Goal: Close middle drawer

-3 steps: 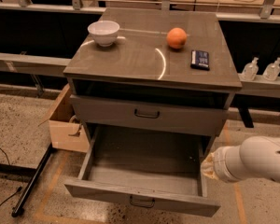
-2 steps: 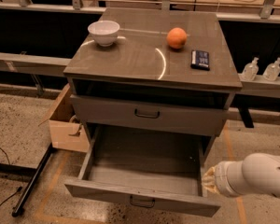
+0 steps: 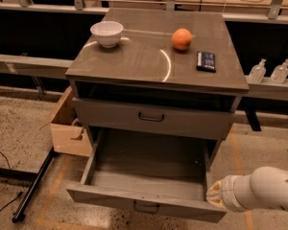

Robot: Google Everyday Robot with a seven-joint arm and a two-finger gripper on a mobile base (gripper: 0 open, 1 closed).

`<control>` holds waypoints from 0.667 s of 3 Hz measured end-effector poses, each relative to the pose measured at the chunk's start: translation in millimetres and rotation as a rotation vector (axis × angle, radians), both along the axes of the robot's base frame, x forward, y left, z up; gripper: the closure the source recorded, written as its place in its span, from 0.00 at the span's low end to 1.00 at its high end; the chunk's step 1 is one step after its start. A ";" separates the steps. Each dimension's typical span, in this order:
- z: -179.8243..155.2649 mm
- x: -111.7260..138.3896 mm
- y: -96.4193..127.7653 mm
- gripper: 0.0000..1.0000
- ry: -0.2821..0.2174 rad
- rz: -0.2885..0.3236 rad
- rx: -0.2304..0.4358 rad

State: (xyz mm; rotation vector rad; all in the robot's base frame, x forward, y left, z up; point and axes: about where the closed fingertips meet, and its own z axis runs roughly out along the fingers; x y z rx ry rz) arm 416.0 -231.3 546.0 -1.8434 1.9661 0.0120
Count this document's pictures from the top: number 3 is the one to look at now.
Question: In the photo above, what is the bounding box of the white ceramic bowl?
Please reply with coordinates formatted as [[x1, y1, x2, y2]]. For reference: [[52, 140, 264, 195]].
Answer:
[[90, 21, 124, 48]]

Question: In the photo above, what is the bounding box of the dark blue snack packet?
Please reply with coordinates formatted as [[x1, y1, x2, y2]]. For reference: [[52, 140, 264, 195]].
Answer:
[[196, 52, 216, 73]]

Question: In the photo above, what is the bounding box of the orange fruit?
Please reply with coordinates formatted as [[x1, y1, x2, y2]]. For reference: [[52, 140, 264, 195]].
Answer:
[[172, 29, 192, 51]]

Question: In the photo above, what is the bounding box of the right clear sanitizer bottle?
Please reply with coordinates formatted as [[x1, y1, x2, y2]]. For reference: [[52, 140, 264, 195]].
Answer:
[[271, 58, 288, 83]]

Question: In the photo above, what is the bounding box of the black metal floor bar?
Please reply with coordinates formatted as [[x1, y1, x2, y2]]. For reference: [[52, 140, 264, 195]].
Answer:
[[12, 148, 56, 223]]

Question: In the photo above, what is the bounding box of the clear sanitizer bottle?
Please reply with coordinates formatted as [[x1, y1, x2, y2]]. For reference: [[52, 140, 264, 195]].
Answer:
[[271, 58, 288, 83], [249, 58, 266, 83]]

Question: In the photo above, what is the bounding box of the white and yellow gripper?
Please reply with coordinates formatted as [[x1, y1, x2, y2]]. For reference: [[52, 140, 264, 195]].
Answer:
[[206, 175, 245, 212]]

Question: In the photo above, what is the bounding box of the black floor cable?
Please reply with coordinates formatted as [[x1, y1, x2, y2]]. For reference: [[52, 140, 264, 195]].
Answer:
[[0, 142, 24, 225]]

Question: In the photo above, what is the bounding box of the cardboard box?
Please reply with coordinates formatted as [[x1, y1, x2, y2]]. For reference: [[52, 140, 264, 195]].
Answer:
[[41, 86, 92, 157]]

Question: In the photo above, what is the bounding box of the grey drawer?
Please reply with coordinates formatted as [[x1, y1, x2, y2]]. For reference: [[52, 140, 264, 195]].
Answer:
[[73, 98, 234, 140], [67, 129, 226, 222]]

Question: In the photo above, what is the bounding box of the grey metal rail frame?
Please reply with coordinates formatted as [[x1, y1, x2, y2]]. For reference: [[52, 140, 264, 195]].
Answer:
[[0, 0, 288, 101]]

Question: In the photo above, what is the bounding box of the grey wooden drawer cabinet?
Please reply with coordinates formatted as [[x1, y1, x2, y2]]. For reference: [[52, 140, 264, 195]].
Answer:
[[66, 9, 249, 157]]

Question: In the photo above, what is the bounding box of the left clear sanitizer bottle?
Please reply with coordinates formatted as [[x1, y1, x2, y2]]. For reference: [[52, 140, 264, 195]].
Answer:
[[249, 58, 266, 83]]

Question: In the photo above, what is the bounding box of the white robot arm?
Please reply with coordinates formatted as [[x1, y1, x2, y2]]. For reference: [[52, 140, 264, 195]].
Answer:
[[206, 167, 288, 212]]

